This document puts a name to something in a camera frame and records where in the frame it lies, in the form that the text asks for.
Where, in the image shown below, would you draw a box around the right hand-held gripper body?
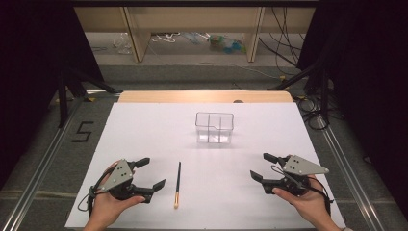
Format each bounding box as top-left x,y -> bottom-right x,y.
262,154 -> 330,197

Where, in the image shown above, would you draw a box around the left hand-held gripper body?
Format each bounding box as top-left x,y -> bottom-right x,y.
96,158 -> 152,204

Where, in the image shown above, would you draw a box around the clear plastic organizer box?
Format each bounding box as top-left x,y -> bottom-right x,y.
194,111 -> 235,144

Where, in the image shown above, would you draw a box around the person's left hand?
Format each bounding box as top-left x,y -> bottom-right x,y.
85,160 -> 146,231

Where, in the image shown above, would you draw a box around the person's right hand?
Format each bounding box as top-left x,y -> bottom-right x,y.
272,174 -> 333,226

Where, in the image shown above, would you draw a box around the white sheet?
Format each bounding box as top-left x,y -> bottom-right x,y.
64,102 -> 347,230

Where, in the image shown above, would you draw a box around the black tripod stand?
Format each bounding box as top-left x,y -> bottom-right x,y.
57,65 -> 123,129
267,60 -> 332,125

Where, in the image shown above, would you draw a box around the wooden table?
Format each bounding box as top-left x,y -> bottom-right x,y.
117,90 -> 293,104

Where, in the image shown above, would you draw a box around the dark curtain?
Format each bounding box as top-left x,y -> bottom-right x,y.
295,0 -> 408,214
0,0 -> 106,191

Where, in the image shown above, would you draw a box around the clear plastic bag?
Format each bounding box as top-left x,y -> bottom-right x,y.
113,32 -> 133,56

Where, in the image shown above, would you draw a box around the green and blue plastic packaging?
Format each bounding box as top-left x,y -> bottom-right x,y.
207,34 -> 248,55

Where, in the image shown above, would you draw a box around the wooden shelf unit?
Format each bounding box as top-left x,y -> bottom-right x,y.
73,6 -> 318,64

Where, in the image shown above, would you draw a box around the left hand-held gripper black cable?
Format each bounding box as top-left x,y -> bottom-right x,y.
77,169 -> 112,217

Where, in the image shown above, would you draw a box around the hand-held gripper black cable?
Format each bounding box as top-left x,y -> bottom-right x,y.
77,169 -> 112,217
307,175 -> 335,217

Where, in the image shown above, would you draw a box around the right hand-held gripper black cable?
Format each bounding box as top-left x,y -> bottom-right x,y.
307,175 -> 335,217

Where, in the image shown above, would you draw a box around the metal floor rail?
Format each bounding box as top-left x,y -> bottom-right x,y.
0,91 -> 85,231
316,115 -> 387,231

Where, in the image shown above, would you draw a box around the coiled black floor cables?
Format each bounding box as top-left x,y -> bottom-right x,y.
293,95 -> 332,131

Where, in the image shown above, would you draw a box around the hanging black cables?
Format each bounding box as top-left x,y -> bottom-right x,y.
258,6 -> 306,77

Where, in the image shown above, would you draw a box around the white cord bundle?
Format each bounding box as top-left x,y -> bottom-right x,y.
151,32 -> 181,44

